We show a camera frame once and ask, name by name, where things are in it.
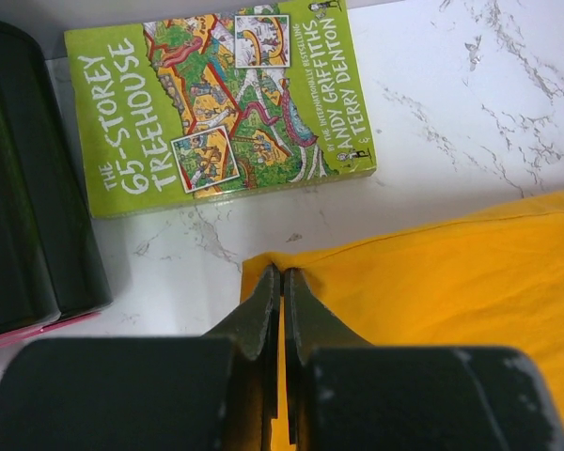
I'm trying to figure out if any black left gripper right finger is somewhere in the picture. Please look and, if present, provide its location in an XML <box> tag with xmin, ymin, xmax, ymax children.
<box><xmin>283</xmin><ymin>268</ymin><xmax>371</xmax><ymax>446</ymax></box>

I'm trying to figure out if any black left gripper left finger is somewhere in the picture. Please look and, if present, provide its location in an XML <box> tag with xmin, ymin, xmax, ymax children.
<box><xmin>203</xmin><ymin>265</ymin><xmax>280</xmax><ymax>450</ymax></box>

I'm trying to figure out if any yellow t shirt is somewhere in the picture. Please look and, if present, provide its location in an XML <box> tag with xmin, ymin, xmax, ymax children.
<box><xmin>241</xmin><ymin>187</ymin><xmax>564</xmax><ymax>451</ymax></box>

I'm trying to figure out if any black pink mini drawer unit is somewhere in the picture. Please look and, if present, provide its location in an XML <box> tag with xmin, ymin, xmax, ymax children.
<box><xmin>0</xmin><ymin>22</ymin><xmax>112</xmax><ymax>348</ymax></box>

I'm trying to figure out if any green treehouse book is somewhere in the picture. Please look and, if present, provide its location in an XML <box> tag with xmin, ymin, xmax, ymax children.
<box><xmin>65</xmin><ymin>1</ymin><xmax>377</xmax><ymax>219</ymax></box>

